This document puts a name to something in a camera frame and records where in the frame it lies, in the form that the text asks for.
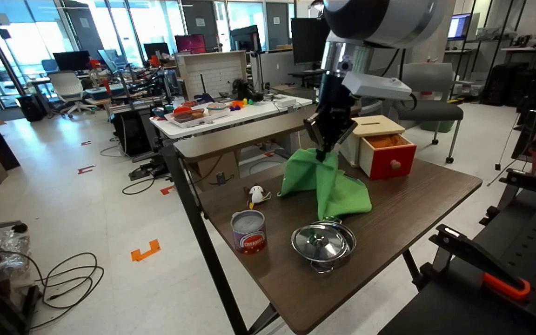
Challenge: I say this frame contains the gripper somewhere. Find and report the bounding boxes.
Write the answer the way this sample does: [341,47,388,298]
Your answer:
[303,72,358,162]

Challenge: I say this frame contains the green towel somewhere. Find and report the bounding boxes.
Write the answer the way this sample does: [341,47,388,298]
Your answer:
[277,148,373,221]

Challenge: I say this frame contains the wooden box with red drawer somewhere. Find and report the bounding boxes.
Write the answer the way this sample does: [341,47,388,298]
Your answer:
[340,115,417,181]

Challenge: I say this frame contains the orange cloth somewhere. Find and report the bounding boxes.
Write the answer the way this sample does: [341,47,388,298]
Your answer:
[366,134,406,149]

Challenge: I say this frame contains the red drawer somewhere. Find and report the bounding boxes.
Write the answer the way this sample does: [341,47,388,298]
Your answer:
[359,134,417,181]

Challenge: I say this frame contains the white table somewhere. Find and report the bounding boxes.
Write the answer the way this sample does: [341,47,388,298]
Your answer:
[149,94,314,140]

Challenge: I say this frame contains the heap of colourful toys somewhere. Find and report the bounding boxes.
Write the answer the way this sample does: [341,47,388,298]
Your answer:
[228,97,255,112]

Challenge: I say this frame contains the large black monitor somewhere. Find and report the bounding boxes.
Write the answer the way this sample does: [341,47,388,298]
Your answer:
[291,17,332,65]

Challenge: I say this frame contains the white toy bird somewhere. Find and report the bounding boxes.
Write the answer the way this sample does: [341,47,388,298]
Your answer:
[243,185,272,210]

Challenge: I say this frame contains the grey chair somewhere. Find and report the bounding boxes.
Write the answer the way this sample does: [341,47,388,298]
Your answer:
[390,62,465,164]

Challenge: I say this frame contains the steel pot lid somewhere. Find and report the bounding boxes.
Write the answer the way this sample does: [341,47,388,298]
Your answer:
[292,222,349,261]

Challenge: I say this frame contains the small steel pot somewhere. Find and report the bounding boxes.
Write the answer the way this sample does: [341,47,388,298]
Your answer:
[290,217,357,274]

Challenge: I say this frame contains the food can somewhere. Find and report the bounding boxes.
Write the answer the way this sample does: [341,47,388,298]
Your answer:
[230,209,268,255]

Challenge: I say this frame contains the white brick pattern panel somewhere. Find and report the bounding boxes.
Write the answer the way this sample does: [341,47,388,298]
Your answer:
[176,50,249,100]

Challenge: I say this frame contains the tray of toy food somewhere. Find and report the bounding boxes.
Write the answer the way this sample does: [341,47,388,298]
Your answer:
[164,103,230,128]

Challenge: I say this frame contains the lit monitor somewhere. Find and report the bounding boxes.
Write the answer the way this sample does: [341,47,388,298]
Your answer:
[448,13,473,40]

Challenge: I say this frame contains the black stand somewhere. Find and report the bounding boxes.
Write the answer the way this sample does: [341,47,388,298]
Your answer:
[160,143,280,335]

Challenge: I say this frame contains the row of monitors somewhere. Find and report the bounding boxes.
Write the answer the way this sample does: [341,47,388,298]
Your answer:
[53,25,262,72]

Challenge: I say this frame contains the black and orange clamp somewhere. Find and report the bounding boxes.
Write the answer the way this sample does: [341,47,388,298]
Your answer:
[429,224,532,301]
[504,168,536,208]

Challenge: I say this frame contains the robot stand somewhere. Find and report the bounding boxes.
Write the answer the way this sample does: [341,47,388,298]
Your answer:
[379,167,536,335]

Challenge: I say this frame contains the white office chair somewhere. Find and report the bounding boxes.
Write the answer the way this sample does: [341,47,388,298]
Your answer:
[47,72,95,118]

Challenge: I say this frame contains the clear plastic bag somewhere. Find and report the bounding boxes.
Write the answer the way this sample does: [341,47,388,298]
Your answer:
[0,229,32,281]

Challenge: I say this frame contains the black cable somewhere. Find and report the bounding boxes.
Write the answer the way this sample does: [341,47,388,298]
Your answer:
[0,251,105,331]

